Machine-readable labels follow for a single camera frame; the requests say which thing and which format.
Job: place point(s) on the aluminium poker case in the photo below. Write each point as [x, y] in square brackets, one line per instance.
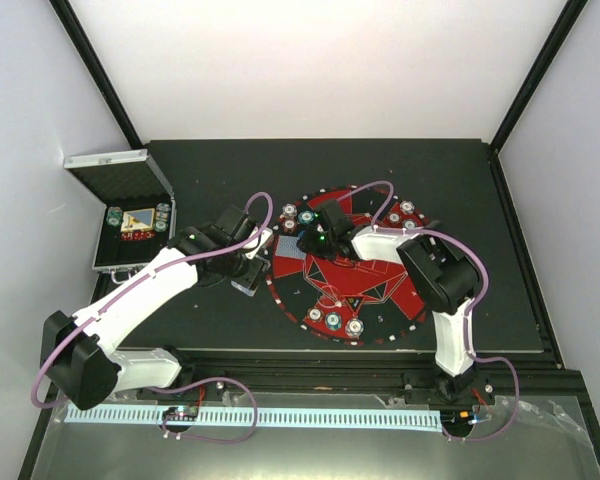
[139, 207]

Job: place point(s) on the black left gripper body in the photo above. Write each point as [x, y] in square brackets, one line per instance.
[231, 269]

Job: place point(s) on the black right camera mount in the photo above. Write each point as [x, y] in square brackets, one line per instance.
[332, 218]

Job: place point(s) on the white blue chip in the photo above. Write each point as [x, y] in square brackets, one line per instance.
[289, 211]
[407, 207]

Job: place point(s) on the round red black poker mat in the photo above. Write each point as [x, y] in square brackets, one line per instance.
[378, 293]

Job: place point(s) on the green chips in case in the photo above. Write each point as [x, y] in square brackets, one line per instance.
[114, 216]

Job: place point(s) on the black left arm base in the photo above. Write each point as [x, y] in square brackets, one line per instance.
[180, 388]

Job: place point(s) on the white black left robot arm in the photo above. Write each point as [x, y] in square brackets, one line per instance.
[81, 353]

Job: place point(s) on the green blue chip seat two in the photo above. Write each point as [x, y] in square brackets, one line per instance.
[409, 224]

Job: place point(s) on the blue card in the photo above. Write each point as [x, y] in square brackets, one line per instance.
[287, 248]

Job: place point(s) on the yellow boxed card deck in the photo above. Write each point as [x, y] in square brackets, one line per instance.
[141, 220]

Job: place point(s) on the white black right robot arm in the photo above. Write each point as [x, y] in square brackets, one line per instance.
[447, 275]

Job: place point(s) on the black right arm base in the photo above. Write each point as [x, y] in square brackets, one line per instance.
[436, 387]

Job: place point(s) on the red dice in case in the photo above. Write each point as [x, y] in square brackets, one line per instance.
[134, 236]

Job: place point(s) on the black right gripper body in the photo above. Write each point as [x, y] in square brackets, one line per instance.
[320, 246]

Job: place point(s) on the white slotted cable duct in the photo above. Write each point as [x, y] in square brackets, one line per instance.
[262, 417]

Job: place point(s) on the blue playing card deck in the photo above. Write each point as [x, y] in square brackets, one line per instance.
[248, 290]

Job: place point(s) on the white blue chip seat six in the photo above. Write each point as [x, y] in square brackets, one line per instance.
[354, 328]

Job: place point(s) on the green chip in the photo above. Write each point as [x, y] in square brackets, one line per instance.
[306, 217]
[333, 321]

